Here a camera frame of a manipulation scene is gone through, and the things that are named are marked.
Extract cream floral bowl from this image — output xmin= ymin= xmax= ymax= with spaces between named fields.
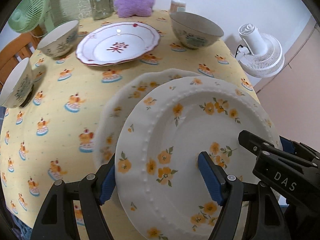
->
xmin=37 ymin=19 xmax=80 ymax=58
xmin=169 ymin=11 xmax=224 ymax=50
xmin=0 ymin=57 xmax=34 ymax=108

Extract cotton swab container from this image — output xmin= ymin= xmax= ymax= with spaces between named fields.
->
xmin=170 ymin=0 xmax=187 ymax=15

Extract beaded yellow flower plate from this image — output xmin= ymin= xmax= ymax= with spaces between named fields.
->
xmin=114 ymin=76 xmax=282 ymax=240

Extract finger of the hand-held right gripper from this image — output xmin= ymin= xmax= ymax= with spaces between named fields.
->
xmin=237 ymin=130 xmax=316 ymax=168
xmin=279 ymin=135 xmax=320 ymax=167

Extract glass jar black lid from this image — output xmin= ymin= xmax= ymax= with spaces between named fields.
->
xmin=89 ymin=0 xmax=113 ymax=21

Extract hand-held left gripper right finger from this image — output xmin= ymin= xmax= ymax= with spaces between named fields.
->
xmin=197 ymin=151 xmax=287 ymax=240

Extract white plate red pattern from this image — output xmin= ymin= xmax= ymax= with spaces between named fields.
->
xmin=75 ymin=22 xmax=161 ymax=67

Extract scalloped yellow flower plate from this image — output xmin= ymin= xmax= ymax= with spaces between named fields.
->
xmin=94 ymin=68 xmax=203 ymax=170

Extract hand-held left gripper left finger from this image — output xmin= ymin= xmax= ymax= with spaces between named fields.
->
xmin=30 ymin=159 xmax=118 ymax=240

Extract white desk fan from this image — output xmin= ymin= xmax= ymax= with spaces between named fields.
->
xmin=236 ymin=24 xmax=285 ymax=78

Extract yellow printed tablecloth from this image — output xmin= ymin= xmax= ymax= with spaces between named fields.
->
xmin=0 ymin=9 xmax=260 ymax=233

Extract green desk fan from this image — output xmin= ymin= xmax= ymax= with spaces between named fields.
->
xmin=7 ymin=0 xmax=59 ymax=33

